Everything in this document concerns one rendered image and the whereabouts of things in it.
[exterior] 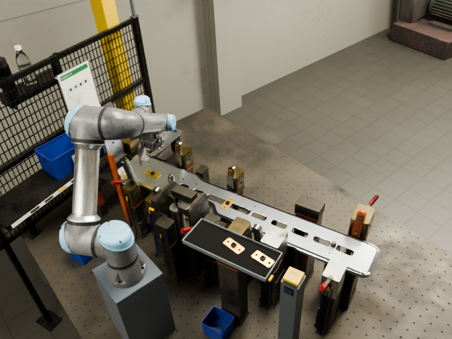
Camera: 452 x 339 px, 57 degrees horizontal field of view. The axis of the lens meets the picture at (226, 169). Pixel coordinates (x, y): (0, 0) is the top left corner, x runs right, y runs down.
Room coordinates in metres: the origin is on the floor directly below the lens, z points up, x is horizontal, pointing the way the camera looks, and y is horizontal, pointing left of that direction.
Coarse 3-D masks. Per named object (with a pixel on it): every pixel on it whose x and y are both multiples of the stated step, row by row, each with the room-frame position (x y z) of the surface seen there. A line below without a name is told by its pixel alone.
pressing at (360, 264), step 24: (120, 168) 1.79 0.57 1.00; (144, 168) 1.77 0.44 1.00; (168, 168) 1.76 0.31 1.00; (216, 192) 1.54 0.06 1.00; (240, 216) 1.37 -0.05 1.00; (264, 216) 1.36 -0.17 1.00; (288, 216) 1.35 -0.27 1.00; (288, 240) 1.21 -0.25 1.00; (312, 240) 1.20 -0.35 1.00; (336, 240) 1.19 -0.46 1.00; (360, 240) 1.18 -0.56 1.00; (360, 264) 1.06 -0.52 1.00
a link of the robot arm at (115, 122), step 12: (108, 108) 1.27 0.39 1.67; (108, 120) 1.22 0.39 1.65; (120, 120) 1.23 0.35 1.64; (132, 120) 1.26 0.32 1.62; (144, 120) 1.32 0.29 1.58; (156, 120) 1.44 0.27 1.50; (168, 120) 1.54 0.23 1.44; (108, 132) 1.21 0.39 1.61; (120, 132) 1.22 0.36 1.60; (132, 132) 1.24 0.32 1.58; (144, 132) 1.35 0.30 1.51
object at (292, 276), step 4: (288, 268) 0.94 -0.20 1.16; (292, 268) 0.94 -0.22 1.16; (288, 272) 0.92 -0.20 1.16; (292, 272) 0.92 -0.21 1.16; (296, 272) 0.92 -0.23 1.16; (300, 272) 0.92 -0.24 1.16; (304, 272) 0.91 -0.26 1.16; (284, 276) 0.90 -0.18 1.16; (288, 276) 0.90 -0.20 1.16; (292, 276) 0.90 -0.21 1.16; (296, 276) 0.90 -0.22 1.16; (300, 276) 0.90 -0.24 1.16; (288, 280) 0.89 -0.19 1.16; (292, 280) 0.88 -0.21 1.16; (296, 280) 0.88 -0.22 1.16; (300, 280) 0.88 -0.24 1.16; (292, 284) 0.88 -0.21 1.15; (296, 284) 0.87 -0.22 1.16
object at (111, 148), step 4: (108, 104) 1.91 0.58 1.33; (108, 140) 1.86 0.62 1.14; (116, 140) 1.90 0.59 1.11; (120, 140) 1.92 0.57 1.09; (108, 144) 1.85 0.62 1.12; (112, 144) 1.87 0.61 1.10; (116, 144) 1.89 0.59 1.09; (120, 144) 1.92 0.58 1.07; (108, 148) 1.84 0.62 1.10; (112, 148) 1.87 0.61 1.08; (116, 148) 1.89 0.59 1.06; (120, 148) 1.91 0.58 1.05; (108, 152) 1.84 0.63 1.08; (112, 152) 1.86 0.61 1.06; (116, 152) 1.88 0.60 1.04; (120, 152) 1.90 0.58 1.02; (116, 156) 1.88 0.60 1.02
